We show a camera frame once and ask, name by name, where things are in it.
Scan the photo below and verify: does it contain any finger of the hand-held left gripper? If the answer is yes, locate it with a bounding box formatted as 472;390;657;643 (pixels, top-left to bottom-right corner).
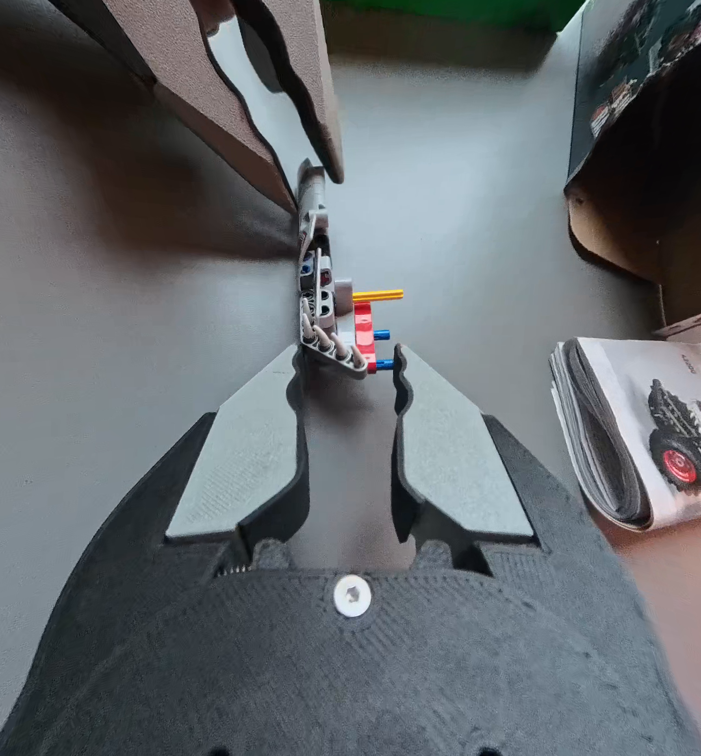
232;0;345;185
99;0;300;215

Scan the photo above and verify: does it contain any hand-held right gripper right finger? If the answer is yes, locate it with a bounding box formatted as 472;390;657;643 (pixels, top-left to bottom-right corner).
391;344;535;547

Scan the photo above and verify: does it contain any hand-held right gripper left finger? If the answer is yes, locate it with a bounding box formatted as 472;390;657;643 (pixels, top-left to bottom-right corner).
165;344;311;559

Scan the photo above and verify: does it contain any grey lego vehicle assembly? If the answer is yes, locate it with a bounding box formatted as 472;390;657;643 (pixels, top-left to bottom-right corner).
296;158;406;382

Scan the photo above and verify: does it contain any lego instruction booklet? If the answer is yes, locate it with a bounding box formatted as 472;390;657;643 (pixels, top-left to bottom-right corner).
548;337;701;532

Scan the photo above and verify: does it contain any open cardboard lego box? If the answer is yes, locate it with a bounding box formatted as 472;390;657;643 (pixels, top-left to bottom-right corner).
564;0;701;340

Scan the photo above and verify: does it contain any green plastic bin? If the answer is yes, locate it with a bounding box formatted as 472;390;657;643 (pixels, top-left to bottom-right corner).
320;0;588;33

